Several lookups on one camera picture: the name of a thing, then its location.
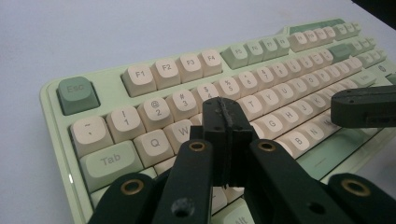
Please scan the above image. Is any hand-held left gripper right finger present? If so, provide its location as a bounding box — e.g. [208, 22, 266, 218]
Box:
[223, 98, 355, 224]

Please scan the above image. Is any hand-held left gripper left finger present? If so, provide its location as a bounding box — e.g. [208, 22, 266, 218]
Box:
[151, 96, 231, 224]

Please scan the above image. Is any green and cream keyboard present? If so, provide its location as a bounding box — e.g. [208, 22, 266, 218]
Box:
[39, 18, 396, 224]

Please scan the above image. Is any white table board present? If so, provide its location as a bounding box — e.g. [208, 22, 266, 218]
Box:
[0, 0, 396, 224]

